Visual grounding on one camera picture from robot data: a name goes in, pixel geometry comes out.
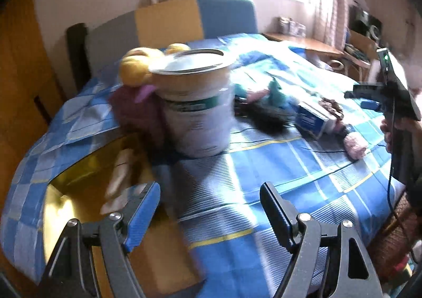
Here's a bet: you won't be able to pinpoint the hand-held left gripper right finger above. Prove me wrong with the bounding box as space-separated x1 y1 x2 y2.
259 182 385 298

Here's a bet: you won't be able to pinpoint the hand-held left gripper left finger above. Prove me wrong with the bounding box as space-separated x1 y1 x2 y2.
38 181 162 298

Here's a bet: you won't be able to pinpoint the small pink doll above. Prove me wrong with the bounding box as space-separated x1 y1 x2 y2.
321 97 368 159

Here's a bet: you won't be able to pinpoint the blue and white box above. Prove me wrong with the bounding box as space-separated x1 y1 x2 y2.
293 100 334 139

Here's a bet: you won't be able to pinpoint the black furry toy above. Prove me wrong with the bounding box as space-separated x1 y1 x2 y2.
236 100 296 134

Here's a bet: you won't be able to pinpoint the teal and pink plush toy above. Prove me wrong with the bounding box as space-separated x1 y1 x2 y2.
232 76 297 111

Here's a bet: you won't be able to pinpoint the large cream tin can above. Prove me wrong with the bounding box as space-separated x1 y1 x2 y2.
148 48 237 158

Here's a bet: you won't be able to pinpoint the yellow plush toy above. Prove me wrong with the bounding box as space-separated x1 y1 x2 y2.
109 43 191 150

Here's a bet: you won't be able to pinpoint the beige soft toy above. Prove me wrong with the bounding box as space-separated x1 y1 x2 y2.
100 148 139 216

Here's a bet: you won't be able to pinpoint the person's right hand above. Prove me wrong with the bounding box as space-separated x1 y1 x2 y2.
380 118 422 155

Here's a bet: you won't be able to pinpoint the blue checkered blanket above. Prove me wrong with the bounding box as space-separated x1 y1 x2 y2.
0 33 409 287

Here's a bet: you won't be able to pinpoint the cluttered shelf unit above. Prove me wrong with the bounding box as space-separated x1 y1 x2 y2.
344 0 383 82

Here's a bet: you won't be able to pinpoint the wooden desk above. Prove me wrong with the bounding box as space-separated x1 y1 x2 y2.
264 32 345 59

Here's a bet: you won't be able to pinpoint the glass jars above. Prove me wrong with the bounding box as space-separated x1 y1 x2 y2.
276 16 306 37

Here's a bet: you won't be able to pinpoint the brown woven basket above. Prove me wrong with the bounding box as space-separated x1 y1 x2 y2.
371 196 422 287

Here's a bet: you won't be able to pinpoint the wooden wardrobe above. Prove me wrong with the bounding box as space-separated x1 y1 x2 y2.
0 0 68 219

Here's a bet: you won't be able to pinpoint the grey yellow blue headboard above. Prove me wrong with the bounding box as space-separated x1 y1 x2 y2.
66 0 258 89

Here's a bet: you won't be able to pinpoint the black cable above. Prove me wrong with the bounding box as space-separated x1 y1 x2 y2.
388 153 421 256

